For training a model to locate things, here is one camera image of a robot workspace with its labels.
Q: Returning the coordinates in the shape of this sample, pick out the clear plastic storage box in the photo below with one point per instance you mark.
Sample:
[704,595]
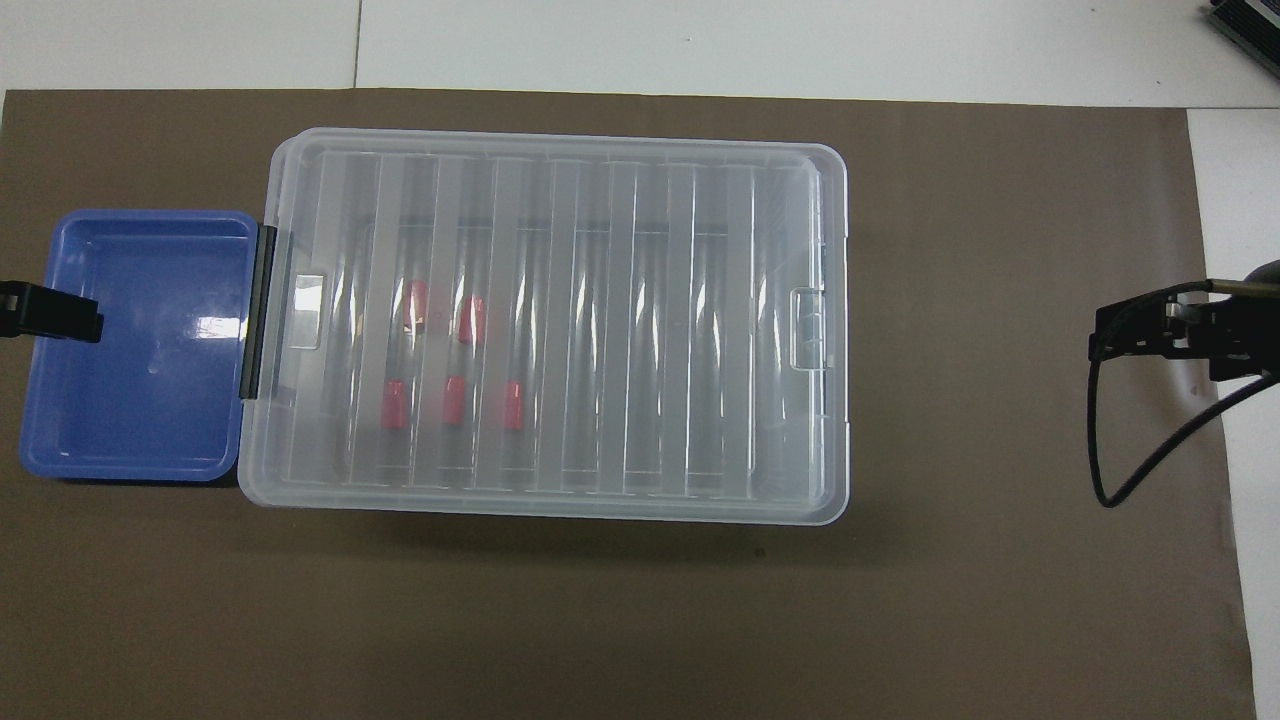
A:
[257,462]

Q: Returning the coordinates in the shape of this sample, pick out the dark device corner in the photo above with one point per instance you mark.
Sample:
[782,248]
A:
[1250,25]

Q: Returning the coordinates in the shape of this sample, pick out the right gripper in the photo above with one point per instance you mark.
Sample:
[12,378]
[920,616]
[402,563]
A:
[1240,335]

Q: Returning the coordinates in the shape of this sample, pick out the blue plastic tray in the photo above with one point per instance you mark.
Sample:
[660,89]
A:
[150,350]

